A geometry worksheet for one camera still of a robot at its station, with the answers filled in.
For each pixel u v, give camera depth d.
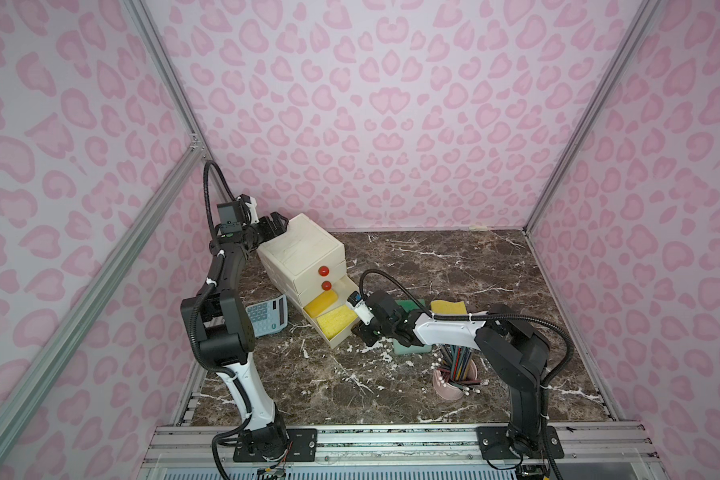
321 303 0.97
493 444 0.73
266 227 0.84
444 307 0.98
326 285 0.90
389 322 0.71
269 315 0.95
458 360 0.76
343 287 1.05
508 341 0.54
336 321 0.93
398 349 0.89
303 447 0.73
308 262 0.83
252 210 0.85
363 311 0.80
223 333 0.52
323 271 0.85
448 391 0.73
